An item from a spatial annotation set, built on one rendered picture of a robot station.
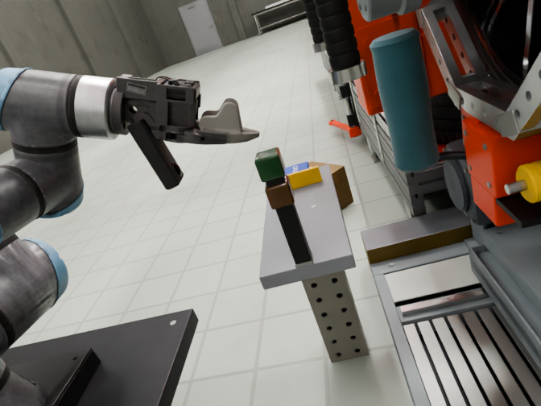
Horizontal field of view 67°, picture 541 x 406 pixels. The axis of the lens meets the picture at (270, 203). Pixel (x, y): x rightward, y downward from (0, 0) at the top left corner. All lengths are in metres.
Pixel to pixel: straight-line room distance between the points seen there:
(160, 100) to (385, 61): 0.41
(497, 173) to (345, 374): 0.63
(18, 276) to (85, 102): 0.42
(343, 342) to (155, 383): 0.48
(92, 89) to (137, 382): 0.57
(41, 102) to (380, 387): 0.91
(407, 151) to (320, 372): 0.62
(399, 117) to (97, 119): 0.52
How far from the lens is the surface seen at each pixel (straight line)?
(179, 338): 0.95
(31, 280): 0.93
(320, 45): 0.84
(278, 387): 1.16
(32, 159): 0.69
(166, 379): 0.88
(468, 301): 1.16
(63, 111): 0.64
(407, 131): 0.83
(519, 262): 1.02
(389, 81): 0.80
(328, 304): 1.03
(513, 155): 0.75
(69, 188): 0.71
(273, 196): 0.64
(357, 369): 1.13
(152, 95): 0.62
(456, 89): 0.84
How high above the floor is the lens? 0.85
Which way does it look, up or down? 24 degrees down
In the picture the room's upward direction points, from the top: 20 degrees counter-clockwise
